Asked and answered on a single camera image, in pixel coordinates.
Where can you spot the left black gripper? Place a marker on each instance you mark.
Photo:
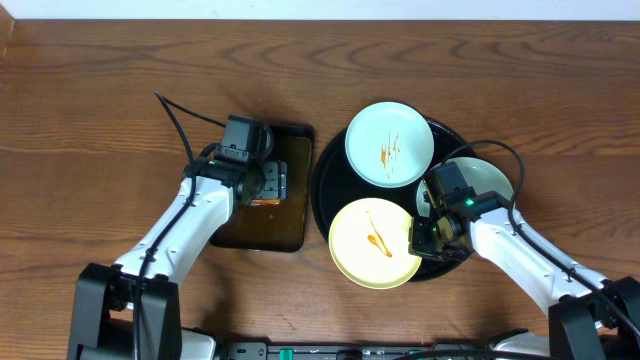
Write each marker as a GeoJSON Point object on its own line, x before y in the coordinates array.
{"type": "Point", "coordinates": [273, 181]}

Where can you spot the black round serving tray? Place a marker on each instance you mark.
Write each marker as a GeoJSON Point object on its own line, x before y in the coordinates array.
{"type": "Point", "coordinates": [335, 184]}

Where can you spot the yellow plate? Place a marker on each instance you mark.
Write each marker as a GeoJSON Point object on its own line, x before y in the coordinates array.
{"type": "Point", "coordinates": [369, 243]}

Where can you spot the light blue plate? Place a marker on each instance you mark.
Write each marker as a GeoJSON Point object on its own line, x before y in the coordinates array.
{"type": "Point", "coordinates": [480, 174]}
{"type": "Point", "coordinates": [389, 144]}

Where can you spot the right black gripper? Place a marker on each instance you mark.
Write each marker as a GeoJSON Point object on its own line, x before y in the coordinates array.
{"type": "Point", "coordinates": [419, 246]}

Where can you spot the orange green scrub sponge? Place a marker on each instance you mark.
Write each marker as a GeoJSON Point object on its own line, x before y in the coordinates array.
{"type": "Point", "coordinates": [265, 202]}

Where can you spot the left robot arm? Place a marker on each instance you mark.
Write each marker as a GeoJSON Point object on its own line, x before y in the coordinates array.
{"type": "Point", "coordinates": [131, 310]}

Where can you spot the black rectangular water tray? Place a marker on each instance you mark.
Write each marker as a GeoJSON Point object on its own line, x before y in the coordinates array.
{"type": "Point", "coordinates": [278, 228]}

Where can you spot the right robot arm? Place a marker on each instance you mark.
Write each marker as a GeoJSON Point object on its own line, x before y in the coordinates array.
{"type": "Point", "coordinates": [589, 315]}

